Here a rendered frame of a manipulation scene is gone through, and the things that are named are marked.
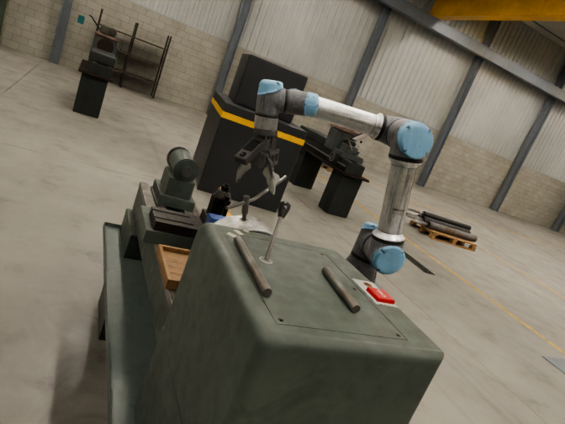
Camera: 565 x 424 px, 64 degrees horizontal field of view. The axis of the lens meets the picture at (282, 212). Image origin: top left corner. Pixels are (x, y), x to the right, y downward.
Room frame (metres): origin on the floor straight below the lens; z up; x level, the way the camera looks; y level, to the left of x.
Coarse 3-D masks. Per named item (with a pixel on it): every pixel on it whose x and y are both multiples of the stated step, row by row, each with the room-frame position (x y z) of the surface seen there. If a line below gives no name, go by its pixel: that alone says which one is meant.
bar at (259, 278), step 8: (240, 240) 1.13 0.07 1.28; (240, 248) 1.09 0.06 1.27; (248, 256) 1.05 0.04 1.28; (248, 264) 1.02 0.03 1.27; (256, 264) 1.02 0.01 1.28; (256, 272) 0.97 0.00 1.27; (256, 280) 0.95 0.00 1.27; (264, 280) 0.94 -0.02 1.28; (264, 288) 0.91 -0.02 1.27; (264, 296) 0.91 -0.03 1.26
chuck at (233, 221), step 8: (232, 216) 1.48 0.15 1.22; (240, 216) 1.48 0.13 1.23; (248, 216) 1.50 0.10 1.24; (224, 224) 1.43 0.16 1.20; (232, 224) 1.42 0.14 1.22; (240, 224) 1.42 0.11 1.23; (248, 224) 1.43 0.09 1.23; (256, 224) 1.45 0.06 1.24; (264, 224) 1.51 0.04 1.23; (272, 232) 1.47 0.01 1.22
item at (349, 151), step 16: (304, 128) 9.32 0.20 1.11; (336, 128) 8.29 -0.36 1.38; (304, 144) 9.14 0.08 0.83; (320, 144) 8.57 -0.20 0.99; (336, 144) 8.18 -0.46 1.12; (352, 144) 7.92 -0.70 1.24; (304, 160) 9.05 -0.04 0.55; (320, 160) 8.31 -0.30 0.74; (336, 160) 7.81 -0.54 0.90; (352, 160) 7.89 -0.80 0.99; (304, 176) 9.11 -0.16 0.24; (336, 176) 7.79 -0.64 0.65; (352, 176) 7.63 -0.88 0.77; (336, 192) 7.68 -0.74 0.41; (352, 192) 7.81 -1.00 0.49; (320, 208) 7.87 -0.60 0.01; (336, 208) 7.73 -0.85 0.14
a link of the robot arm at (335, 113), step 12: (324, 108) 1.60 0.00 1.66; (336, 108) 1.62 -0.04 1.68; (348, 108) 1.64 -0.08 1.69; (324, 120) 1.63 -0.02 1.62; (336, 120) 1.62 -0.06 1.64; (348, 120) 1.62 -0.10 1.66; (360, 120) 1.63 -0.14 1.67; (372, 120) 1.64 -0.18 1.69; (384, 120) 1.65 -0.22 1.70; (360, 132) 1.67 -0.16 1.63; (372, 132) 1.65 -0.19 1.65; (384, 132) 1.64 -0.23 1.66; (384, 144) 1.68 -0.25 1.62
